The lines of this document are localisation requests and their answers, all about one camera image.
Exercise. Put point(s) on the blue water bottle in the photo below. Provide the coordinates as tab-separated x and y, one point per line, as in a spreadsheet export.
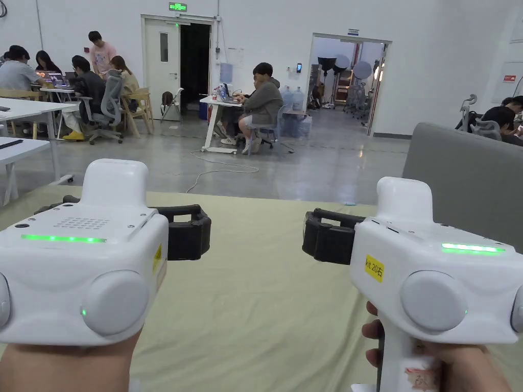
298	99
287	98

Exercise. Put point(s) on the studio lamp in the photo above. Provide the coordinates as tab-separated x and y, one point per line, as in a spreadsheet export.
327	61

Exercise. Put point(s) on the grey padded headboard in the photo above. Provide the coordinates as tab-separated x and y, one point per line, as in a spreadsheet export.
457	163

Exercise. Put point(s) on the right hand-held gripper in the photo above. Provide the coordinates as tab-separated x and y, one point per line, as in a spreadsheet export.
425	265

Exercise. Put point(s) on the round studio reflector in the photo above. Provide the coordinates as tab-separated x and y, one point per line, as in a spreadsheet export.
361	70

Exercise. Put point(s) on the person's left hand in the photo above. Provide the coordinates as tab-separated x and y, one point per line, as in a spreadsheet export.
61	367

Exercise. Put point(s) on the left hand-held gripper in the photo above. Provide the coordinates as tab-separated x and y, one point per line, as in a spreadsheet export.
73	281

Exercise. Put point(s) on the white desk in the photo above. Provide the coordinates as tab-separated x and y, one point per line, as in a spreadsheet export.
220	102

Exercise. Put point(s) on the green exit sign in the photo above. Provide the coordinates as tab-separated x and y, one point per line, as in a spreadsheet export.
177	6

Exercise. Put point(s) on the white door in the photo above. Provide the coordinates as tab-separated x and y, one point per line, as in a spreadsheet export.
161	81

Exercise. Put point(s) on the group of people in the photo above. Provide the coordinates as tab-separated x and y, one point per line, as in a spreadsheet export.
16	73

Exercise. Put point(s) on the person's right hand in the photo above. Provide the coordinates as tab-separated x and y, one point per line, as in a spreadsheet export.
470	367

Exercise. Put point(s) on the clear plastic bag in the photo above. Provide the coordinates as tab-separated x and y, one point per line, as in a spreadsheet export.
300	124

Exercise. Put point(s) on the bed with pale green sheet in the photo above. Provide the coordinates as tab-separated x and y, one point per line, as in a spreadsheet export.
253	306

